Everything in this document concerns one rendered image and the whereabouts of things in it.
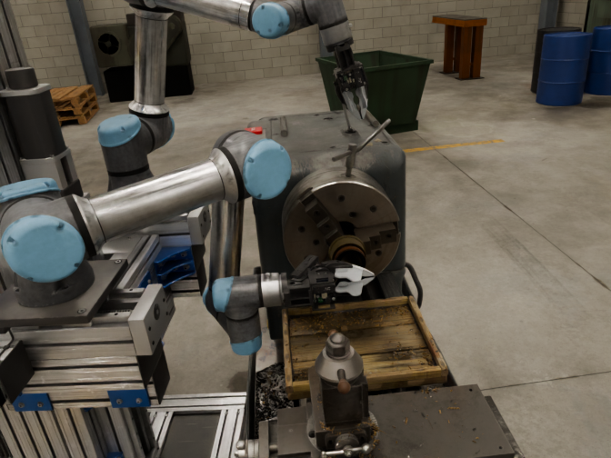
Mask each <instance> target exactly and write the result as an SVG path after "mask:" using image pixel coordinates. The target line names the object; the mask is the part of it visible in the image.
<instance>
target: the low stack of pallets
mask: <svg viewBox="0 0 611 458"><path fill-rule="evenodd" d="M49 90H50V93H51V96H52V99H53V103H54V106H55V111H56V115H57V118H58V122H59V124H60V126H61V125H63V124H64V123H65V122H66V121H68V120H72V119H78V123H79V124H87V122H88V121H89V120H90V119H91V118H92V117H93V116H94V115H95V113H96V112H97V111H98V110H99V109H100V108H99V106H98V103H97V101H96V100H97V97H96V92H95V88H94V87H93V85H81V86H80V87H78V86H69V87H61V88H54V89H52V88H51V89H49ZM86 90H87V91H88V92H87V91H86ZM89 100H90V101H89ZM88 101H89V102H88ZM91 108H92V111H91V110H90V109H91Z"/></svg>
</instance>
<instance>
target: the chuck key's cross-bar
mask: <svg viewBox="0 0 611 458"><path fill-rule="evenodd" d="M390 122H391V120H390V119H387V120H386V121H385V122H384V123H383V124H381V125H380V126H379V127H378V128H377V129H376V130H375V131H374V132H373V133H372V134H371V135H370V136H368V137H367V138H366V139H365V141H364V142H363V143H362V144H360V145H359V146H358V147H357V148H356V153H357V152H359V151H361V150H362V149H363V148H364V147H365V146H366V145H367V144H368V143H369V142H370V141H371V140H372V139H373V138H374V137H376V136H377V135H378V134H379V133H380V132H381V131H382V130H383V129H384V128H385V127H386V126H387V125H388V124H389V123H390ZM351 154H352V151H350V150H349V151H346V152H344V153H342V154H338V155H336V156H333V157H332V161H333V162H335V161H337V160H340V159H342V158H344V157H347V156H349V155H351Z"/></svg>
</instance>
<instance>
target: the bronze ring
mask: <svg viewBox="0 0 611 458"><path fill-rule="evenodd" d="M328 255H329V259H330V261H331V260H339V261H343V262H347V263H350V264H354V265H357V266H360V267H363V268H365V267H366V248H365V245H364V243H363V242H362V241H361V240H360V239H359V238H357V237H356V236H353V235H343V236H340V237H338V238H336V239H335V240H334V241H333V242H332V243H331V245H330V247H329V250H328Z"/></svg>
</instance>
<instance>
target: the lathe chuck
mask: <svg viewBox="0 0 611 458"><path fill-rule="evenodd" d="M342 174H346V170H336V171H330V172H325V173H322V174H318V175H316V176H314V177H312V178H310V179H308V180H307V181H305V182H304V183H303V184H301V185H300V186H299V187H298V188H297V189H296V190H295V191H294V192H293V194H292V195H291V197H290V198H289V200H288V202H287V204H286V206H285V210H284V213H283V218H282V232H283V244H284V249H285V254H286V257H287V259H288V261H289V263H290V264H291V265H292V266H293V267H294V269H296V268H297V266H298V265H300V264H301V263H302V262H303V261H304V260H305V259H306V258H307V256H309V255H310V254H311V255H315V256H319V263H320V264H321V262H324V261H325V259H326V256H327V254H328V250H329V246H328V244H327V240H326V237H325V236H324V235H323V234H322V233H321V232H320V230H319V229H318V228H317V224H316V223H315V222H314V221H313V220H312V219H311V218H310V217H309V215H308V214H307V213H306V209H305V206H304V205H303V204H302V203H301V201H300V200H299V199H300V198H301V197H302V196H303V195H305V194H306V193H307V192H309V191H310V190H311V192H312V193H313V194H314V195H315V197H316V198H317V199H318V200H319V201H320V202H321V203H322V205H323V206H324V207H325V208H326V209H327V210H328V211H329V213H330V214H331V215H332V216H333V217H334V218H335V219H336V220H337V221H338V222H349V223H351V224H353V225H354V226H355V227H356V228H361V227H366V226H371V225H377V224H386V223H391V222H396V221H397V224H398V221H399V217H398V214H397V211H396V209H395V207H394V206H393V204H392V202H391V201H390V199H389V197H388V196H387V194H386V192H385V191H384V189H383V188H382V187H381V186H380V185H379V184H378V183H377V182H375V181H374V180H373V179H371V178H369V177H368V176H366V175H363V174H360V173H357V172H353V171H351V175H352V176H353V177H354V178H346V177H343V176H342ZM400 237H401V233H400V232H398V234H397V235H396V240H397V242H393V243H389V244H381V245H382V248H380V249H375V250H371V252H372V253H371V254H367V255H366V267H365V269H366V270H368V271H370V272H372V273H373V274H374V275H375V276H377V275H378V274H380V273H381V272H382V271H383V270H384V269H385V268H386V267H387V266H388V265H389V263H390V262H391V261H392V259H393V257H394V256H395V254H396V251H397V248H398V246H399V242H400Z"/></svg>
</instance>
